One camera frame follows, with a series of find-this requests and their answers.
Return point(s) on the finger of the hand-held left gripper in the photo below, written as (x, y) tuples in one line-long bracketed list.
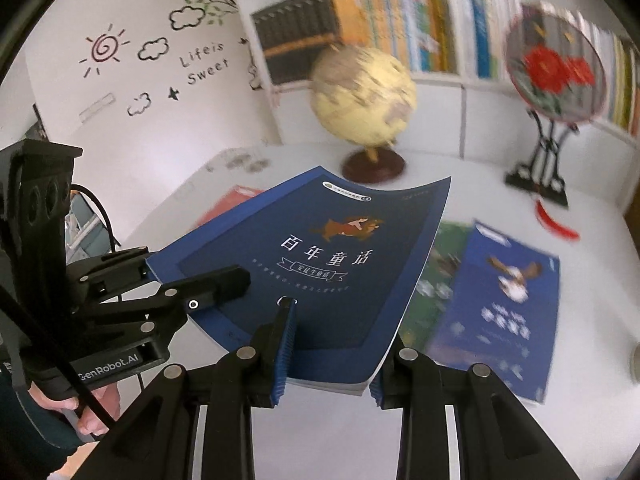
[(120, 262), (215, 285)]

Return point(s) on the green leafy cover book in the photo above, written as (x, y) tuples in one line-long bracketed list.
[(435, 280)]

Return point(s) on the person's left hand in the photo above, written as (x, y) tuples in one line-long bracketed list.
[(107, 400)]

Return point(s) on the red book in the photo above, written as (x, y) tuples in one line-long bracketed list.
[(225, 207)]

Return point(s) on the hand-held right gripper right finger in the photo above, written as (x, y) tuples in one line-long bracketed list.
[(378, 392)]

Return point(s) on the blue book with bird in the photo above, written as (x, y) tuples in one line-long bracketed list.
[(500, 320)]

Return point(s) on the beige desk globe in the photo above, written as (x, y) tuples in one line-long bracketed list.
[(360, 95)]

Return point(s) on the row of orange yellow books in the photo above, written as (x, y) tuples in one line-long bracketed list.
[(395, 20)]

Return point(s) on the embroidered round fan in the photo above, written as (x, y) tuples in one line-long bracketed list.
[(550, 70)]

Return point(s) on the row of white blue books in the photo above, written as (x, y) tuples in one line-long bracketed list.
[(480, 30)]

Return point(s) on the black carved fan stand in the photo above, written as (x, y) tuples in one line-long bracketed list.
[(537, 185)]

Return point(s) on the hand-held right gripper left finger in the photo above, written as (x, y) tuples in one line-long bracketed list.
[(282, 350)]

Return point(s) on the dark blue fairy tale book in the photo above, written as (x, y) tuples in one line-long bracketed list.
[(325, 255)]

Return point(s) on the red tassel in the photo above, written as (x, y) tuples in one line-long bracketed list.
[(555, 227)]

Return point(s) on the set of black books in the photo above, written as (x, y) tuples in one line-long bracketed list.
[(295, 35)]

